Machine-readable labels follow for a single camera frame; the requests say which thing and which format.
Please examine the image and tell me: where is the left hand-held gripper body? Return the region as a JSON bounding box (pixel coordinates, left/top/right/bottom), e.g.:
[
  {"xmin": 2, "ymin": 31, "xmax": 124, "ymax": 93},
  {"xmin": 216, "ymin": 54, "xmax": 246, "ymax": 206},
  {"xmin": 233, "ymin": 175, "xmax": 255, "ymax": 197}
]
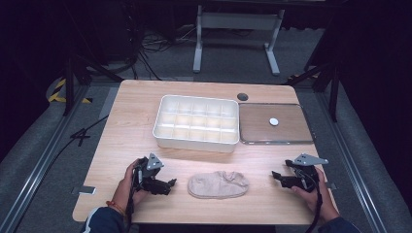
[{"xmin": 132, "ymin": 152, "xmax": 165, "ymax": 195}]

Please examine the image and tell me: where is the black floor cable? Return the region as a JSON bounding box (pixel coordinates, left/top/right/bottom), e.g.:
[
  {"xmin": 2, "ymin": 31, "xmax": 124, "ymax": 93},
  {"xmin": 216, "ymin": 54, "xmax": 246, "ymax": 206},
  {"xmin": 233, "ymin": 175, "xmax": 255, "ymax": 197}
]
[{"xmin": 13, "ymin": 115, "xmax": 110, "ymax": 233}]

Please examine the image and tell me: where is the white compartment storage box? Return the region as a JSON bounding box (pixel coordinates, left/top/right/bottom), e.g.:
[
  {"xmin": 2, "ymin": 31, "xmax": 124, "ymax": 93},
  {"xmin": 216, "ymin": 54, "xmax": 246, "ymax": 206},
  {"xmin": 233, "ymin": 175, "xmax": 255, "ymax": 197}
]
[{"xmin": 152, "ymin": 93, "xmax": 241, "ymax": 154}]

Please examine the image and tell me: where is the red bracelet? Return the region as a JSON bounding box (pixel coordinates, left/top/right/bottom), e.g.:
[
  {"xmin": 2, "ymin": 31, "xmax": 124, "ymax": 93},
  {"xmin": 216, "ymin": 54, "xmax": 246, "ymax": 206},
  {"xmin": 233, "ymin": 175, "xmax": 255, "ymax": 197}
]
[{"xmin": 105, "ymin": 200, "xmax": 126, "ymax": 216}]

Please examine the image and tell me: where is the person's left hand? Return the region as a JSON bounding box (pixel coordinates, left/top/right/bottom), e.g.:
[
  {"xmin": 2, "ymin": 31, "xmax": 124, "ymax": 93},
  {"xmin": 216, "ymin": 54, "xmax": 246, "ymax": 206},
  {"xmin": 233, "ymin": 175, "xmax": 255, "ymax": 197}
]
[{"xmin": 111, "ymin": 158, "xmax": 150, "ymax": 212}]

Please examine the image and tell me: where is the bundle of black cables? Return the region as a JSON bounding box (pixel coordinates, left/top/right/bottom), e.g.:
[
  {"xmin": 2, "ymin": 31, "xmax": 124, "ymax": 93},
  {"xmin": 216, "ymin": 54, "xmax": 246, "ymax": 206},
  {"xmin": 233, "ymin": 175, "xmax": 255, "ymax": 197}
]
[{"xmin": 124, "ymin": 18, "xmax": 198, "ymax": 81}]

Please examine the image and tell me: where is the black metal stand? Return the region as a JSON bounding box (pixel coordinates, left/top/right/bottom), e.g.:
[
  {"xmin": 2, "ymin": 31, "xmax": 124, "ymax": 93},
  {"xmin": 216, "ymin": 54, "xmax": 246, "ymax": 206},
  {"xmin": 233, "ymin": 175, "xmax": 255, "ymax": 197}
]
[
  {"xmin": 62, "ymin": 52, "xmax": 124, "ymax": 117},
  {"xmin": 284, "ymin": 59, "xmax": 342, "ymax": 123}
]

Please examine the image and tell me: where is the hand-held gripper cable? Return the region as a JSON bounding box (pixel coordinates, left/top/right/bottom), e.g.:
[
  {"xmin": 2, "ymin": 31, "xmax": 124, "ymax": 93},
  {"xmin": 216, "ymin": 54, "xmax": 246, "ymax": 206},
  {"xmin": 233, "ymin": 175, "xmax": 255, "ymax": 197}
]
[
  {"xmin": 124, "ymin": 166, "xmax": 140, "ymax": 233},
  {"xmin": 296, "ymin": 168, "xmax": 325, "ymax": 233}
]

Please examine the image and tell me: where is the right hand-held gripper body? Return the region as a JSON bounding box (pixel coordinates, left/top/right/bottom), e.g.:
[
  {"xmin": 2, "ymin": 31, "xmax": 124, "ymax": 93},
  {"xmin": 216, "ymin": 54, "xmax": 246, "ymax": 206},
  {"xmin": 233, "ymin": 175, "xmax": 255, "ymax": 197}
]
[{"xmin": 285, "ymin": 152, "xmax": 329, "ymax": 194}]

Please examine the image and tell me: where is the yellow black hazard tape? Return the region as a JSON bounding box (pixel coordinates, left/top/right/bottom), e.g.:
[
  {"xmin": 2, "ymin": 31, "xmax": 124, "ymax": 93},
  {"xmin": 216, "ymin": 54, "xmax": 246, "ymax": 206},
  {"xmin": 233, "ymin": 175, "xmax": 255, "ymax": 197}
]
[{"xmin": 48, "ymin": 78, "xmax": 93, "ymax": 105}]

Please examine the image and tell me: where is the right hand-held gripper cable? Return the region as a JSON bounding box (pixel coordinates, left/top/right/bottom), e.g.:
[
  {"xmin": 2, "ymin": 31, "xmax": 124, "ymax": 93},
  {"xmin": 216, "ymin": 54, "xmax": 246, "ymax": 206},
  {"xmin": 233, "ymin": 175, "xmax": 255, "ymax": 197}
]
[{"xmin": 296, "ymin": 168, "xmax": 325, "ymax": 233}]

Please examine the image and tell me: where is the clear lid with white knob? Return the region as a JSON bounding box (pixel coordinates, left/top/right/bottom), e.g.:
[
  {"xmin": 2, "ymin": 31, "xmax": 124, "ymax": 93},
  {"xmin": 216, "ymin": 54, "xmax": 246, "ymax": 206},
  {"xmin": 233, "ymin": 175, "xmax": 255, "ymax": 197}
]
[{"xmin": 238, "ymin": 102, "xmax": 315, "ymax": 146}]

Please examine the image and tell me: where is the beige sock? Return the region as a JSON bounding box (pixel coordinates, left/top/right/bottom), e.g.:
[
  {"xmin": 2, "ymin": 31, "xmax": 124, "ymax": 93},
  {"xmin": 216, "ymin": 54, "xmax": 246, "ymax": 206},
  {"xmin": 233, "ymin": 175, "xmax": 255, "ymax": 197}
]
[{"xmin": 187, "ymin": 170, "xmax": 251, "ymax": 200}]

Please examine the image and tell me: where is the grey metal table frame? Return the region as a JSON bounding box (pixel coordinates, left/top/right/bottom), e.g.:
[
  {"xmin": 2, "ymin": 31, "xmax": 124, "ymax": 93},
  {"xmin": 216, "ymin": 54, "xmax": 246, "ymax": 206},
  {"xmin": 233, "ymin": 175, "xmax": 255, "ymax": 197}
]
[{"xmin": 192, "ymin": 4, "xmax": 287, "ymax": 78}]

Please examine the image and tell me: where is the aluminium floor rail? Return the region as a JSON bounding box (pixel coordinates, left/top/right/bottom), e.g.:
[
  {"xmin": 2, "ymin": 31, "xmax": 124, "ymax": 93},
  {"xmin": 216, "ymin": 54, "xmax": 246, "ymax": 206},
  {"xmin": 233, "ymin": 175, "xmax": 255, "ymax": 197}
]
[
  {"xmin": 314, "ymin": 90, "xmax": 389, "ymax": 233},
  {"xmin": 0, "ymin": 84, "xmax": 91, "ymax": 233}
]

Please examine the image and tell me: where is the person's right hand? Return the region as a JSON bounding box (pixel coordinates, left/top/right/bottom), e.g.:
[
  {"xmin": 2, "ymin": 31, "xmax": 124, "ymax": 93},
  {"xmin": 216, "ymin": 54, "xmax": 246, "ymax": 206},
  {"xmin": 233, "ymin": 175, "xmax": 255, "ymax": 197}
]
[{"xmin": 291, "ymin": 167, "xmax": 341, "ymax": 224}]

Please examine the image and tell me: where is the left hand-held gripper cable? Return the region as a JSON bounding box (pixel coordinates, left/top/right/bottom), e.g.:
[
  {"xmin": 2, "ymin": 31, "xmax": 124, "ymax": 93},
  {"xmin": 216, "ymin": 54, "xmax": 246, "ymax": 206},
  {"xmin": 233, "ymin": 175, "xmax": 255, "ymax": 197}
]
[{"xmin": 124, "ymin": 166, "xmax": 140, "ymax": 233}]

